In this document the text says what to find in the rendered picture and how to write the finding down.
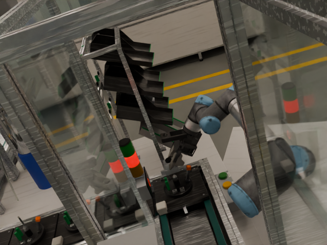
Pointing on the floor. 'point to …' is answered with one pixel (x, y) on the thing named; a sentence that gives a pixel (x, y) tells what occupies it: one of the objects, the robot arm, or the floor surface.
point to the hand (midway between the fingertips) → (168, 163)
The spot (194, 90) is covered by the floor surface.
